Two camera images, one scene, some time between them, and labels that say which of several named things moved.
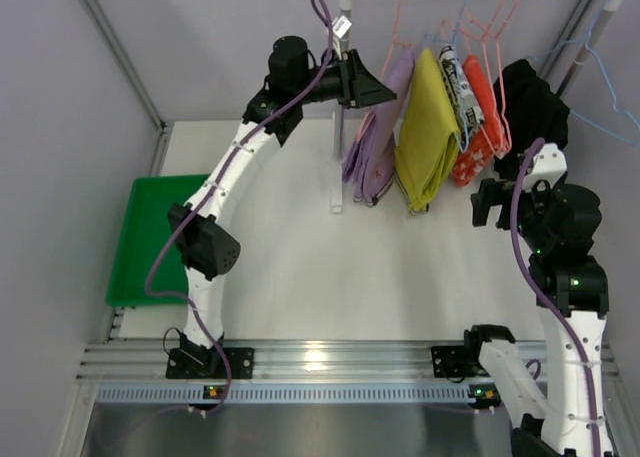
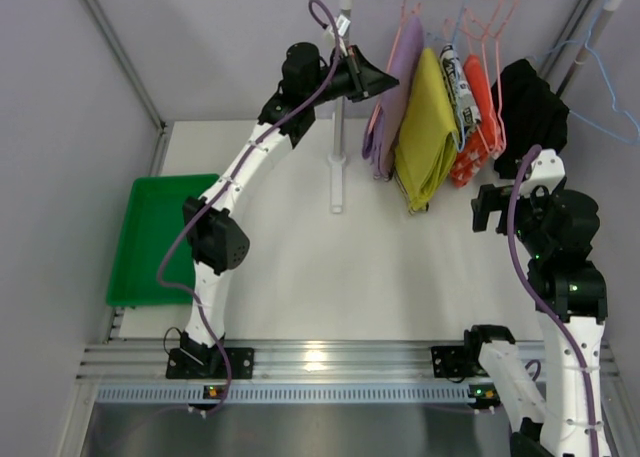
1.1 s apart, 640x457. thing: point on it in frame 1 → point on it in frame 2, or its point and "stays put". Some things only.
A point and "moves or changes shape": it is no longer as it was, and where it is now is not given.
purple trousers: (369, 165) moves or changes shape
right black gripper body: (486, 203) stays put
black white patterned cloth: (465, 115) stays put
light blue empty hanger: (586, 42) stays put
